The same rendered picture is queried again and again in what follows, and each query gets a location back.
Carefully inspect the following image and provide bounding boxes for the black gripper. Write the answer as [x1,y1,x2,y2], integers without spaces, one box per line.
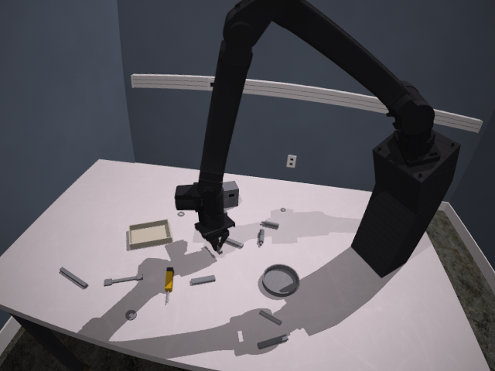
[194,209,235,251]

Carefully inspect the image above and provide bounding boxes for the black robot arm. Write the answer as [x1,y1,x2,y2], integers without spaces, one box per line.
[174,0,441,227]

